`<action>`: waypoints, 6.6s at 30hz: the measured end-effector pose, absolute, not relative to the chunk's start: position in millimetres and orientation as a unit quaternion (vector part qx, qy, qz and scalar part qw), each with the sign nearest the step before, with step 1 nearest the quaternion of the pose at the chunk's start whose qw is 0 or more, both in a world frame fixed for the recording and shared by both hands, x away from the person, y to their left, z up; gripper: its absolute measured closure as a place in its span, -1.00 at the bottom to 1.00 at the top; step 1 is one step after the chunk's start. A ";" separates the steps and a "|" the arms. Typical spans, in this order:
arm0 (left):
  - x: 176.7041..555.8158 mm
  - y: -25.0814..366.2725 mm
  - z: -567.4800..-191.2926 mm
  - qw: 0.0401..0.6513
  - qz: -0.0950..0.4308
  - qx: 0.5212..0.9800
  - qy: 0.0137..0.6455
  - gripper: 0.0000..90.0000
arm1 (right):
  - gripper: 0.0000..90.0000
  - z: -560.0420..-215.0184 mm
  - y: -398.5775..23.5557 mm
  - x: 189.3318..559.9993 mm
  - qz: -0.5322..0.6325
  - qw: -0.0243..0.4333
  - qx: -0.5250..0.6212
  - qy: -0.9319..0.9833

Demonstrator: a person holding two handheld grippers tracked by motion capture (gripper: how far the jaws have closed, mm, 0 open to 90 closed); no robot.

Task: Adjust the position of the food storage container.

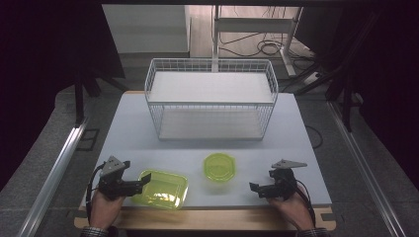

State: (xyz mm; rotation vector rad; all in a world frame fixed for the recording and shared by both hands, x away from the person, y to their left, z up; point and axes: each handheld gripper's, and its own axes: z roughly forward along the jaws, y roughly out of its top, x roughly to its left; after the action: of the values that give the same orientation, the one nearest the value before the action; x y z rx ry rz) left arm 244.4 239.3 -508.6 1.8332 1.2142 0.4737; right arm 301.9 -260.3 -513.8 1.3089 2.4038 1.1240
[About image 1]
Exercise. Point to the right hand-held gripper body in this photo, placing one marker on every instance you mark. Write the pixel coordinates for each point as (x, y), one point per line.
(282, 182)

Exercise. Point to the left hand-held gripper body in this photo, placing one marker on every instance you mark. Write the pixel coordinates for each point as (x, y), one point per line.
(112, 176)

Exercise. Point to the rectangular green plastic container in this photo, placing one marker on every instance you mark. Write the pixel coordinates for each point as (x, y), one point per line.
(161, 190)

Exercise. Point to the round green plastic container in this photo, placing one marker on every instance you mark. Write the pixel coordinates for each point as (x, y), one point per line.
(219, 167)

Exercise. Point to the person's right hand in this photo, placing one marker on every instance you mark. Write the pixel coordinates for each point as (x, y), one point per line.
(293, 212)

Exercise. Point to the person's left hand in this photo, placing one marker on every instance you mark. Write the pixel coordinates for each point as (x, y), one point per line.
(103, 207)

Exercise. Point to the black metal stand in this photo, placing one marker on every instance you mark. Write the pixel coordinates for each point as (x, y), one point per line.
(79, 98)
(346, 98)

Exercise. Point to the white power strip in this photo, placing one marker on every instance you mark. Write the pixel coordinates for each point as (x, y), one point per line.
(312, 78)

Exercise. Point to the dark curtain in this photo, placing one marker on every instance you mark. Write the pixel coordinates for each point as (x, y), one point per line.
(395, 82)
(36, 65)

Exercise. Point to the white cabinet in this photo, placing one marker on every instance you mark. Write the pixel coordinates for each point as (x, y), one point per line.
(148, 29)

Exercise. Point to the aluminium rail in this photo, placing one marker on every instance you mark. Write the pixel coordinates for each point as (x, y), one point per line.
(362, 164)
(49, 184)

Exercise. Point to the white metal desk frame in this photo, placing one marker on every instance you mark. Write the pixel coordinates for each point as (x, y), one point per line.
(253, 24)

